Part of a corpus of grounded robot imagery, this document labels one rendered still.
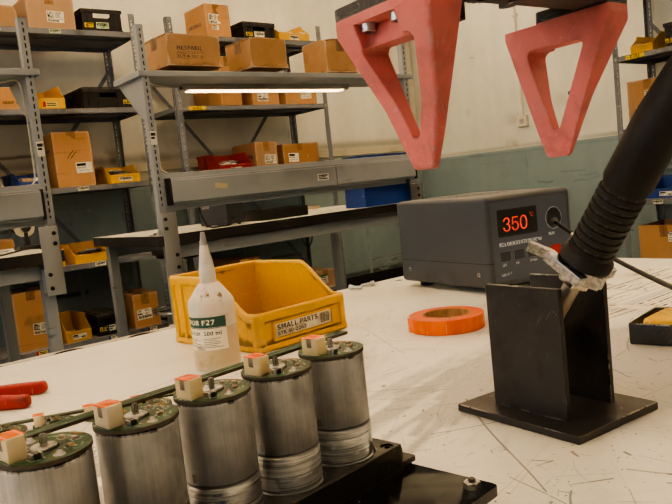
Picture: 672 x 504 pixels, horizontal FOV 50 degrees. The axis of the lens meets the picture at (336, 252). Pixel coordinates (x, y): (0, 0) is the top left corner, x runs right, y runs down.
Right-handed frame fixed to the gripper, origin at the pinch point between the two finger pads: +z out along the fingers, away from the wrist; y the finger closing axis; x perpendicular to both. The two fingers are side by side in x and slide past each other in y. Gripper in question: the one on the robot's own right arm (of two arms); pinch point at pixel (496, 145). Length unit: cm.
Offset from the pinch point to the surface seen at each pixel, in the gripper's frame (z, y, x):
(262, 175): -5, -115, -233
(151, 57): -55, -80, -248
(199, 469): 9.5, 19.5, 4.6
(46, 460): 7.3, 24.1, 6.2
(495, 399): 12.8, 1.4, -0.2
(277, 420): 8.8, 16.4, 4.4
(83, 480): 8.2, 23.3, 6.1
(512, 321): 8.6, 1.4, 1.4
